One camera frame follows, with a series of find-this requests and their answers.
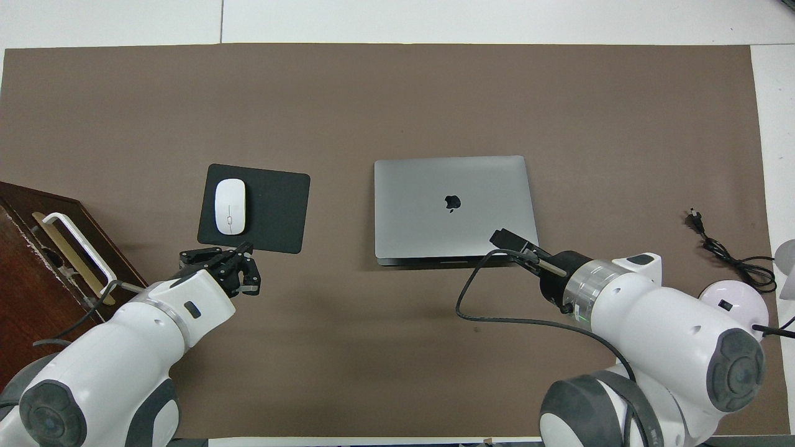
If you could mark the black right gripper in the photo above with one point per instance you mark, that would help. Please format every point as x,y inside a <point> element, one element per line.
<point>559,279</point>

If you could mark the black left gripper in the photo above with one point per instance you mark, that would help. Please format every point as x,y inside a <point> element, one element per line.
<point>236,267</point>

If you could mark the silver grey laptop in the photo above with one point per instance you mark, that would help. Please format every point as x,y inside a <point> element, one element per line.
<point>422,205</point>

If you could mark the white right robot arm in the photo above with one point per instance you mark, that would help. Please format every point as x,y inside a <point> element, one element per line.
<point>652,335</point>

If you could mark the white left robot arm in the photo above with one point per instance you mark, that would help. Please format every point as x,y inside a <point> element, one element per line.
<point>112,354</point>

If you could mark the white computer mouse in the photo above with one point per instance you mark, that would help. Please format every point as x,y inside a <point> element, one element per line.
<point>230,205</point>

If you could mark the black mouse pad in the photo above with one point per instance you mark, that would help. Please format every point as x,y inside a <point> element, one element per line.
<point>276,211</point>

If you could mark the brown table mat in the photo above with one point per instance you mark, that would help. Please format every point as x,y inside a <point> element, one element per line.
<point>435,93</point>

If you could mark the dark brown wooden box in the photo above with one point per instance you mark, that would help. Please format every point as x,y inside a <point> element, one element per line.
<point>25,292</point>

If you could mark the white desk lamp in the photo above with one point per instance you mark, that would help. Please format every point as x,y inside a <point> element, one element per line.
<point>730,298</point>

